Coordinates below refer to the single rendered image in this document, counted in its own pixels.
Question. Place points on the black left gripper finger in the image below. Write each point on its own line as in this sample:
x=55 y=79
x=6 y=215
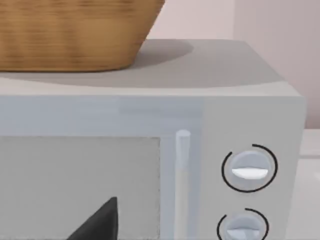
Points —
x=102 y=222

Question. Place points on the pale microwave door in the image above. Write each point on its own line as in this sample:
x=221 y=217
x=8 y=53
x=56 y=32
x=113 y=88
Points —
x=100 y=120

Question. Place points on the pale microwave knob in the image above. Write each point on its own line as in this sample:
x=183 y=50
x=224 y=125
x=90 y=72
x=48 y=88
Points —
x=243 y=227
x=250 y=166

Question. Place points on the pale microwave oven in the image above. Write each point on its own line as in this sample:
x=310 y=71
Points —
x=250 y=112

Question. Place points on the woven wicker basket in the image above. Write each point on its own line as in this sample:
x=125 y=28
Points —
x=70 y=35

